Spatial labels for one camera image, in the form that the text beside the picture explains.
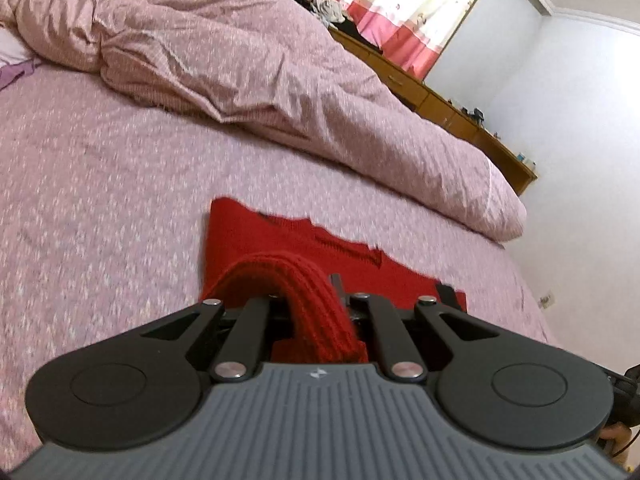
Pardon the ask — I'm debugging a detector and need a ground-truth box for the person's right hand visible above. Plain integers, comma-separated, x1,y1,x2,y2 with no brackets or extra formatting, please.
598,422,633,461

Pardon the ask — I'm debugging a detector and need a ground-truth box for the purple pillow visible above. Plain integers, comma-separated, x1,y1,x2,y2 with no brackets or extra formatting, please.
0,27,43,92

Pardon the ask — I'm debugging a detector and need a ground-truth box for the pink floral quilt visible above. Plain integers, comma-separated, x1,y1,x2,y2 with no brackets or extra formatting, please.
0,0,529,242

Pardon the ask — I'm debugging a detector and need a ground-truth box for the long wooden dresser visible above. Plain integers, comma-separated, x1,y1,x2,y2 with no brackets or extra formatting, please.
327,22,539,197

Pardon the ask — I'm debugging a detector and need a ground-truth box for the pink and white curtain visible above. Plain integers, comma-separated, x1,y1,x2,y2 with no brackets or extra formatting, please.
257,0,497,82

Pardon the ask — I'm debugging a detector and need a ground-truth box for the floral pink bed sheet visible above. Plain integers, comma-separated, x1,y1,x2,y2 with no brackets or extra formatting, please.
0,62,566,471

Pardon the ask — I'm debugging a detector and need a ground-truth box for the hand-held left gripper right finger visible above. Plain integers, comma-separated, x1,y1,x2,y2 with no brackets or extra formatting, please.
349,292,502,384

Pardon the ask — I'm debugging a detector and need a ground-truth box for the red knit sweater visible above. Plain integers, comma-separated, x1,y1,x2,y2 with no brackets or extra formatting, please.
200,197,468,366

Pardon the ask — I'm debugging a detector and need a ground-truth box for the pile of clothes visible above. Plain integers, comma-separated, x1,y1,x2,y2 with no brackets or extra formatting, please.
276,0,363,32

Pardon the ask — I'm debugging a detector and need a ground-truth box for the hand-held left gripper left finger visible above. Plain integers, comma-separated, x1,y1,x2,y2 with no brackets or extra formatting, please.
140,294,275,382

